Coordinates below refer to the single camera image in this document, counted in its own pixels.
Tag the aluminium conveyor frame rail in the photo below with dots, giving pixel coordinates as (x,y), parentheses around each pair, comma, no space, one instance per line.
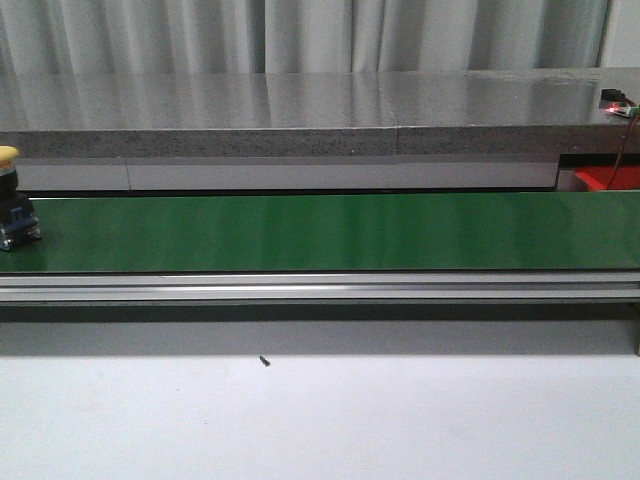
(465,286)

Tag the white curtain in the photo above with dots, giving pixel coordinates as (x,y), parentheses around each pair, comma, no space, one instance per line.
(136,37)

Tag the small green circuit board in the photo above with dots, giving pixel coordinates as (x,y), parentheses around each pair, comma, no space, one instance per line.
(616,102)

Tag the yellow mushroom push button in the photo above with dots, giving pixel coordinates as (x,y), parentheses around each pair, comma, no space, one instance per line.
(19,223)

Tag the grey stone counter slab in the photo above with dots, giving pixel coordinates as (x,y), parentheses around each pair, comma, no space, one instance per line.
(538,111)

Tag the green conveyor belt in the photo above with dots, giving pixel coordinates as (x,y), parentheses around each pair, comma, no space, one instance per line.
(331,233)

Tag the red plastic tray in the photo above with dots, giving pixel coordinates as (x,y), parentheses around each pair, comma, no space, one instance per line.
(597,178)

